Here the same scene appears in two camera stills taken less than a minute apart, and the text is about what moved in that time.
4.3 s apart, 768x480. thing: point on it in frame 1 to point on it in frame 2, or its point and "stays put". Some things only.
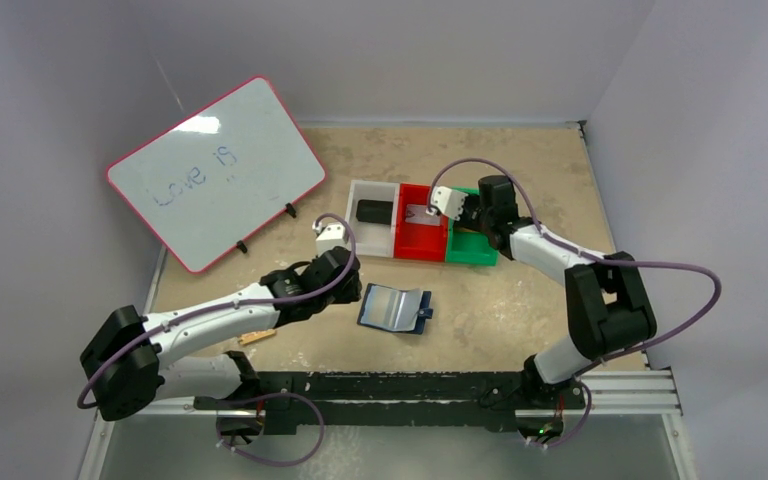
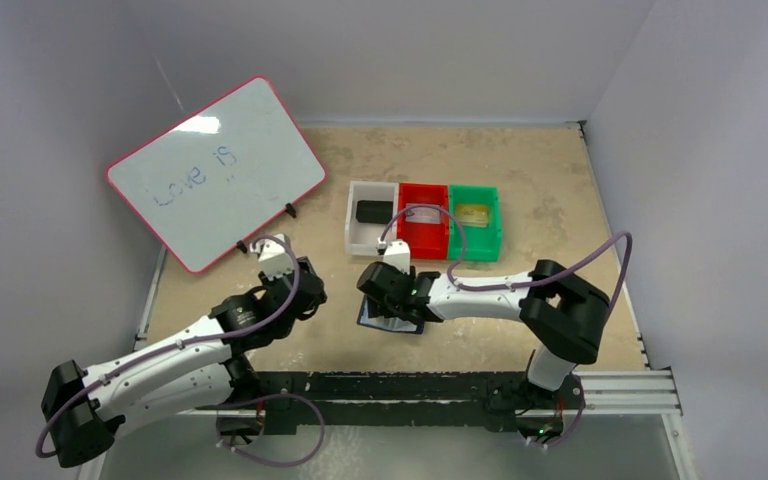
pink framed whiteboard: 205,183 stays put
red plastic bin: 418,241 stays put
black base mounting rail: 394,398 stays put
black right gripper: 470,216 to 376,286
